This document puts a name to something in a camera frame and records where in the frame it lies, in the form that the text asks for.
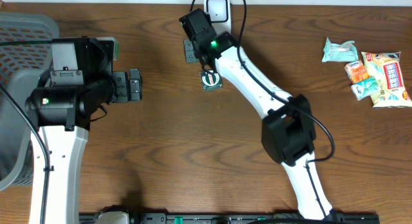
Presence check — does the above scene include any round black red tin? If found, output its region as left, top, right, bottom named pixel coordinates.
left=200, top=71, right=223, bottom=91

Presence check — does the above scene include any green tissue pack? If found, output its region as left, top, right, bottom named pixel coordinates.
left=322, top=38, right=359, bottom=62

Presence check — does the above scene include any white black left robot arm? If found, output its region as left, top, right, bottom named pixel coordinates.
left=26, top=68, right=142, bottom=223

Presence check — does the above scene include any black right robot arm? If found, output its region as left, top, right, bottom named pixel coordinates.
left=183, top=32, right=333, bottom=220

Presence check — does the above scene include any yellow wet wipes pack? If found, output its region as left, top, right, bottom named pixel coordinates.
left=361, top=51, right=411, bottom=109

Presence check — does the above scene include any grey plastic mesh basket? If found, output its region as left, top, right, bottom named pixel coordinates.
left=1, top=12, right=59, bottom=191

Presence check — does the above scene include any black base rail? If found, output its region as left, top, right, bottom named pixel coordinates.
left=79, top=211, right=380, bottom=224

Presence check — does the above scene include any small orange box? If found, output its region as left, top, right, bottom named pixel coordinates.
left=344, top=61, right=370, bottom=84

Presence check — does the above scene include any small green tissue packet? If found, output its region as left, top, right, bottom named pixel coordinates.
left=351, top=77, right=380, bottom=100

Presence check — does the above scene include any white barcode scanner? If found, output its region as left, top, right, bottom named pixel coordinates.
left=203, top=0, right=232, bottom=35

